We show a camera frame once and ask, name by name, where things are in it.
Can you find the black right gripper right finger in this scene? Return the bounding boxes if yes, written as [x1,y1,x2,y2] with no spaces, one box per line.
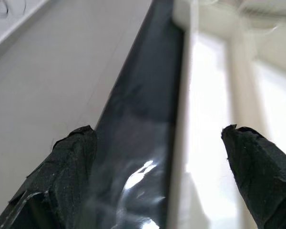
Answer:
[221,124,286,229]

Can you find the white plastic children table top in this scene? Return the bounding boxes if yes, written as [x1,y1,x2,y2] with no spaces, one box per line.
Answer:
[166,0,286,229]

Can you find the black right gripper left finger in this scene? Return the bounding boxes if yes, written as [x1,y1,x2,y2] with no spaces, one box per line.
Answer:
[0,125,98,229]

